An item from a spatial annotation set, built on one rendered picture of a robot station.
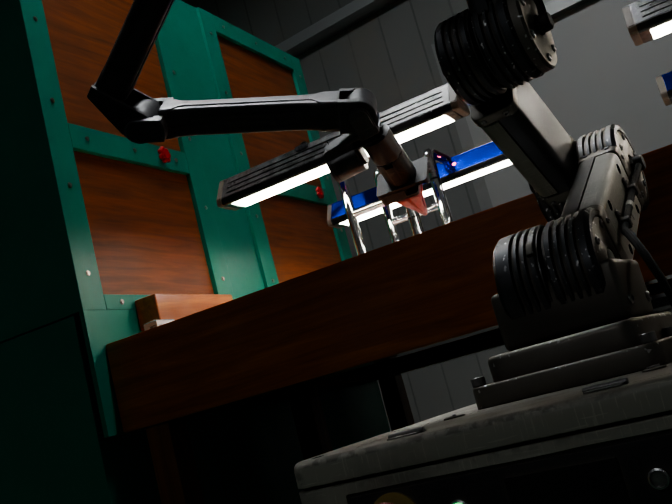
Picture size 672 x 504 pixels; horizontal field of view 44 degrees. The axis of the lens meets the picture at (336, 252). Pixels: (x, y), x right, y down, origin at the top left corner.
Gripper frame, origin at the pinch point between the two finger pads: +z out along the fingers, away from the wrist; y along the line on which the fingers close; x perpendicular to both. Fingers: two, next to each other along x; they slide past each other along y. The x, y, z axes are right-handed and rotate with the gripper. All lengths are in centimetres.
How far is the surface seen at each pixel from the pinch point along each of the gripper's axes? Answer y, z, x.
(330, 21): 103, 84, -284
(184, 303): 64, 6, -5
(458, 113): -6.7, 1.3, -28.2
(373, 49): 87, 105, -274
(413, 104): 1.5, -3.3, -30.8
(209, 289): 71, 20, -23
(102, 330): 70, -8, 12
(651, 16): -48, -3, -27
